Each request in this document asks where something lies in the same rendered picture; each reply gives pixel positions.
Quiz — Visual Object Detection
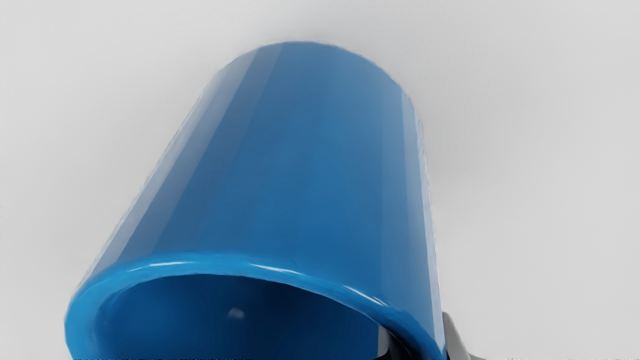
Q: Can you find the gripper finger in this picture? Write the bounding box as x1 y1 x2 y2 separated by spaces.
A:
376 312 482 360

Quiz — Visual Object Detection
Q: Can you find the blue faceted mug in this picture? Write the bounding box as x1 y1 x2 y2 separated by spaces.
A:
64 41 447 360

